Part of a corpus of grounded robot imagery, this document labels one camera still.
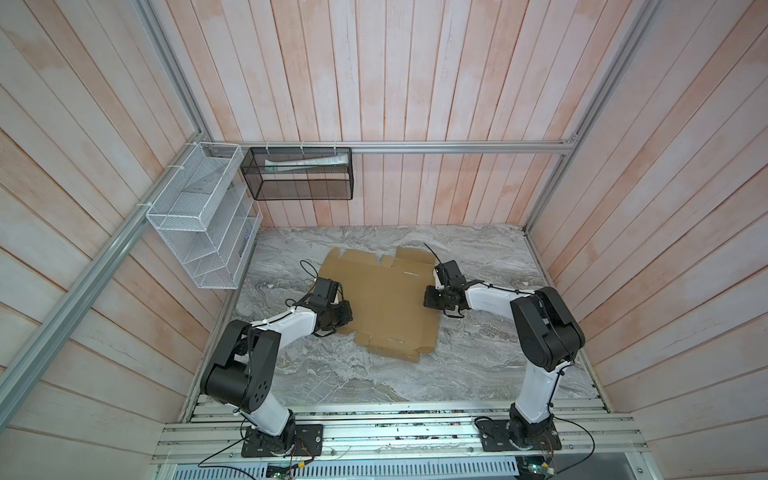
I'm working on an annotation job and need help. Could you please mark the brown cardboard box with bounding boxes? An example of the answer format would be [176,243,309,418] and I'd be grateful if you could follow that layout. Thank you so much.
[319,247,441,363]

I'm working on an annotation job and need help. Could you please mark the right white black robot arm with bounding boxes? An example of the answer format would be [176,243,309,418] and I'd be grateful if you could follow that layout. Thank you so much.
[424,260,586,451]

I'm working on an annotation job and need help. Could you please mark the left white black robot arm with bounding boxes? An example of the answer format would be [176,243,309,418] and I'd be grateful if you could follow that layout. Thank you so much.
[200,277,353,457]

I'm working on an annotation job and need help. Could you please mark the white paper in basket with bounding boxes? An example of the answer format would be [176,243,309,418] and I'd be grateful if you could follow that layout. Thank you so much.
[263,154,350,174]

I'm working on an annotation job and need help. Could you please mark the black wire mesh basket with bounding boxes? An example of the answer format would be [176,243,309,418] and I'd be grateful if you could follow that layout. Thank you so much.
[240,146,355,201]

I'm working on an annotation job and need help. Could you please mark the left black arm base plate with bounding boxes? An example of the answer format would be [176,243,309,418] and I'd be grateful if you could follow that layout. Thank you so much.
[241,424,324,458]

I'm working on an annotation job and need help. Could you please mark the white wire mesh shelf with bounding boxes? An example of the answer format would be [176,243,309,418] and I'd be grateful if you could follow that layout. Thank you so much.
[146,142,262,290]

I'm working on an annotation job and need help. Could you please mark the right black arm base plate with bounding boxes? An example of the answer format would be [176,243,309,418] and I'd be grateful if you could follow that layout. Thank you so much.
[473,416,562,452]

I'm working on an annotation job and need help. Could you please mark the aluminium frame rail front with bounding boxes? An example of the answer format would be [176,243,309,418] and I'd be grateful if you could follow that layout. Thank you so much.
[152,396,648,464]

